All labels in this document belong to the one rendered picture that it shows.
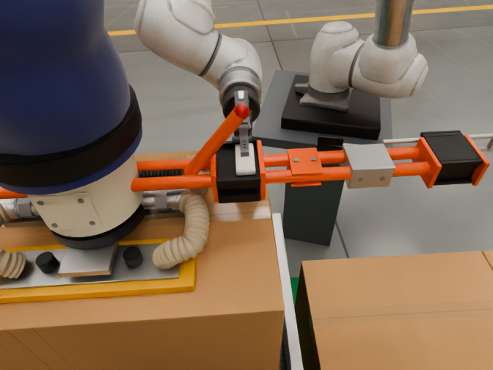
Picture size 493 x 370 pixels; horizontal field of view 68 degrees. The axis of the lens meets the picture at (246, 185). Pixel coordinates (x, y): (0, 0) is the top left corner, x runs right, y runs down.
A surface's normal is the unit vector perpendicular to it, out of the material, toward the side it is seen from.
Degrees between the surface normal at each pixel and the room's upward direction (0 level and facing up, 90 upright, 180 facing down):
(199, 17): 57
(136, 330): 90
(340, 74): 89
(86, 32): 103
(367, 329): 0
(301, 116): 3
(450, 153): 0
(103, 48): 77
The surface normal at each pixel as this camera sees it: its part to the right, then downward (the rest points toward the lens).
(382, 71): -0.44, 0.77
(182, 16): 0.36, 0.03
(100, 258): -0.03, -0.70
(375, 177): 0.05, 0.71
